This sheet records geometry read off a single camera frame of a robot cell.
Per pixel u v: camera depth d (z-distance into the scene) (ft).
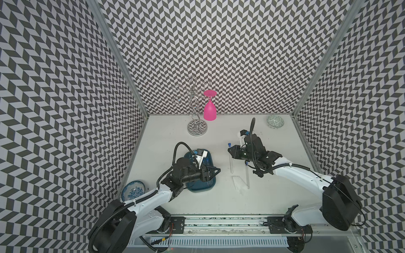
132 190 2.64
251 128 1.99
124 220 1.32
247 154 2.27
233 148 2.59
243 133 2.51
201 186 2.55
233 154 2.64
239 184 2.78
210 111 2.99
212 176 2.27
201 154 2.36
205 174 2.22
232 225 2.42
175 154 2.06
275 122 3.66
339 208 1.33
